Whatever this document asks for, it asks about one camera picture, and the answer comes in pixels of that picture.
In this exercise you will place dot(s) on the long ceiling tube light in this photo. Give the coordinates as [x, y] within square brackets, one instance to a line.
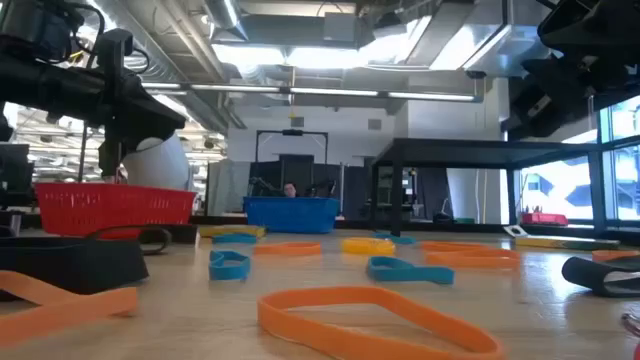
[325, 91]

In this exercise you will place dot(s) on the red plastic bin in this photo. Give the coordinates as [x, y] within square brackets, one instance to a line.
[545, 218]

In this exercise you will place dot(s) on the orange rubber band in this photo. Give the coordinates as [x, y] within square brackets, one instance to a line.
[270, 249]
[350, 345]
[475, 262]
[75, 307]
[450, 245]
[615, 256]

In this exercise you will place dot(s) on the yellow spiral wrist coil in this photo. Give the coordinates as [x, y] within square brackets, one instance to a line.
[368, 246]

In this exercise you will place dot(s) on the red plastic basket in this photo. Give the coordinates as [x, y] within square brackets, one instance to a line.
[115, 210]

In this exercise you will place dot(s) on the person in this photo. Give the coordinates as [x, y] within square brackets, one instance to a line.
[289, 189]

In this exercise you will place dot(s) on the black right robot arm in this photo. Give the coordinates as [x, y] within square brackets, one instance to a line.
[590, 22]

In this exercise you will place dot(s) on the black binder clip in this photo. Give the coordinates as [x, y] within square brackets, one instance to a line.
[75, 265]
[590, 277]

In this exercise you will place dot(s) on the black robot station frame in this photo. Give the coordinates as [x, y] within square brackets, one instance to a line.
[292, 132]

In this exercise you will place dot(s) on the grey partition panel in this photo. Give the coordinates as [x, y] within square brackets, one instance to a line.
[227, 187]

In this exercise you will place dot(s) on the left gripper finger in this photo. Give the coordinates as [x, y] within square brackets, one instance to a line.
[145, 132]
[145, 105]

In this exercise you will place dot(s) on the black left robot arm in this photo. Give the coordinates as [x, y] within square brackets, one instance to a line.
[50, 85]

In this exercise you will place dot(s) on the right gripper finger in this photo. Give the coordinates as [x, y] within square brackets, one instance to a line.
[550, 81]
[550, 65]

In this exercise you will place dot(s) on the blue plastic basket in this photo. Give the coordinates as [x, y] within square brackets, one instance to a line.
[290, 215]

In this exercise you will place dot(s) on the silver ventilation duct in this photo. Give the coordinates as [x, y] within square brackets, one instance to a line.
[480, 45]

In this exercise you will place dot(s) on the yellow green crayon box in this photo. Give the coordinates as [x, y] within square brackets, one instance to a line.
[565, 243]

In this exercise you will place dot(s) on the black mesh metal shelf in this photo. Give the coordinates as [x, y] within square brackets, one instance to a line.
[475, 150]

